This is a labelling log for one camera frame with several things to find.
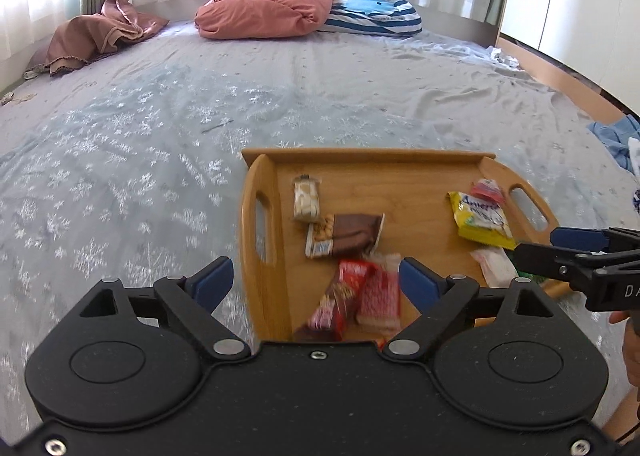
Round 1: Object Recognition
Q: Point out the clear packet of white candies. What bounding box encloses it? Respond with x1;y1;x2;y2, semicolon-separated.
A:
291;175;322;224

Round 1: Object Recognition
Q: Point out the yellow cracker packet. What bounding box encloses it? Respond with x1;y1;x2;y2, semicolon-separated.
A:
446;190;517;251

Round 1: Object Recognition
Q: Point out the blue striped pillow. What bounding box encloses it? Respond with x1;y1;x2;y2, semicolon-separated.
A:
315;0;425;38

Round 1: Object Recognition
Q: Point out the pink pillow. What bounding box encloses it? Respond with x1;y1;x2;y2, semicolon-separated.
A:
194;0;335;40

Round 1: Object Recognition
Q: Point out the brown chocolate wafer packet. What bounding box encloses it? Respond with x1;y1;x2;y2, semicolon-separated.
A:
304;213;386;259

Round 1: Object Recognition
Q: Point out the person's right hand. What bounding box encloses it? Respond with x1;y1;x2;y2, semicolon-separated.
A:
609;310;640;404

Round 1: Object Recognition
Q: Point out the pink satin pillowcase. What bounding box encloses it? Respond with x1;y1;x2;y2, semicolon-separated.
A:
100;0;171;43

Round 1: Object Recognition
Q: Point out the pink and white pastry packet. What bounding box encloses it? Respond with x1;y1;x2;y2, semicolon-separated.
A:
469;246;518;288

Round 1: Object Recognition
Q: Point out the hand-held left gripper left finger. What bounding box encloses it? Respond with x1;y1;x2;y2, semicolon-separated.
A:
80;256;253;363

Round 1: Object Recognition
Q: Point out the mauve blanket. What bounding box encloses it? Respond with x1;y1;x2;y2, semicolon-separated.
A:
44;15;118;78

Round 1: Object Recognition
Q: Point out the blue garment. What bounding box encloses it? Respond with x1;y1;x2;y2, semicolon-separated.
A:
586;115;640;172

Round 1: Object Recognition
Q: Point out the red and white snack packet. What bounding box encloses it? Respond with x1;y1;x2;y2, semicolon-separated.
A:
355;252;403;329

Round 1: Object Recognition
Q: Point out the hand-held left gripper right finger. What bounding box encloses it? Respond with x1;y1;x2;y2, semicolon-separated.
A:
381;257;561;363

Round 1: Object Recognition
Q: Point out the red nut wafer packet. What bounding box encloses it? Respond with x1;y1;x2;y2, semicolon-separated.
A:
295;259;378;342

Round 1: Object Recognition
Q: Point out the wooden bed frame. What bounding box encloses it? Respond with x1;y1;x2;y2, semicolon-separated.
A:
495;34;632;124

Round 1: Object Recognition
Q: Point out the snowflake print bed cover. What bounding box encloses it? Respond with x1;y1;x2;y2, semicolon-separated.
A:
0;19;640;437

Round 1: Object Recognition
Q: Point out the wooden serving tray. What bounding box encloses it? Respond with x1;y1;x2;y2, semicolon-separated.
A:
241;147;573;343

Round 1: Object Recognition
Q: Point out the crumpled white cloth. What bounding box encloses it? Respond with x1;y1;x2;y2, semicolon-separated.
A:
487;44;523;70

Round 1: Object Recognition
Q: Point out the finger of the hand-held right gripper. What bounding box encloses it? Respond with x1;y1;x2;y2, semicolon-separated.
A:
550;227;640;255
512;242;608;290

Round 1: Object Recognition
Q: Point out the small red clear-ended snack packet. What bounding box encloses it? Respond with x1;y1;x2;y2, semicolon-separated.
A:
471;179;507;204

